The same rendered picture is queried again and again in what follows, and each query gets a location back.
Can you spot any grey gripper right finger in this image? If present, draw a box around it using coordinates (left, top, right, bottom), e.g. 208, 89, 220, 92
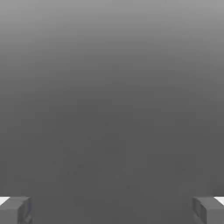
192, 196, 224, 224

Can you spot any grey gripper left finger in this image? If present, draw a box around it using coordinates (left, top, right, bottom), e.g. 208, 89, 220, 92
0, 196, 33, 224

